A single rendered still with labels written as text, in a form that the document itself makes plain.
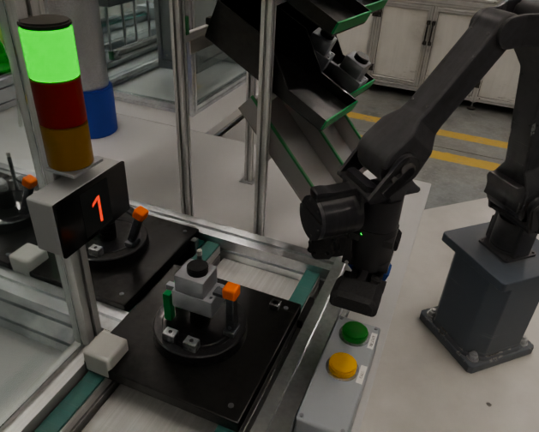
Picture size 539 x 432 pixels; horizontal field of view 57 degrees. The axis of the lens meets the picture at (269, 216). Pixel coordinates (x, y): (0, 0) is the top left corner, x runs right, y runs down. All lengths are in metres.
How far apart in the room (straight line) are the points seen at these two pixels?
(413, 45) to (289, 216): 3.70
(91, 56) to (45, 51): 1.05
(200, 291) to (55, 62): 0.34
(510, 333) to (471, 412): 0.15
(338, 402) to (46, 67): 0.54
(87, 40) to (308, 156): 0.80
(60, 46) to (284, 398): 0.51
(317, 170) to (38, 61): 0.63
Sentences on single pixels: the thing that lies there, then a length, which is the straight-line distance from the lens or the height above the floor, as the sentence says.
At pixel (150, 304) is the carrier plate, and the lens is 0.83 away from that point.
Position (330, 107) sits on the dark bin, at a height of 1.20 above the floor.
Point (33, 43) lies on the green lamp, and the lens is 0.55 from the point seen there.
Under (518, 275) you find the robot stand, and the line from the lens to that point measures 0.85.
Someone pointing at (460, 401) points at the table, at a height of 0.86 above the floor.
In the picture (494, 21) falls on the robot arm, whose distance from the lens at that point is 0.64.
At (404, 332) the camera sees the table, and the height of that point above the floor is 0.86.
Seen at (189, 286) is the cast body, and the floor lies 1.07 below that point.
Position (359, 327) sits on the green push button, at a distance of 0.80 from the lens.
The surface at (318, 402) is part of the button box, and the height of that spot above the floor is 0.96.
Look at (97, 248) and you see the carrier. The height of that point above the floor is 1.01.
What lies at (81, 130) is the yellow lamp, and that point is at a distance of 0.58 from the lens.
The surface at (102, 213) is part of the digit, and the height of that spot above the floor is 1.19.
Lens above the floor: 1.53
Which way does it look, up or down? 33 degrees down
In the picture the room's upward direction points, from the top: 3 degrees clockwise
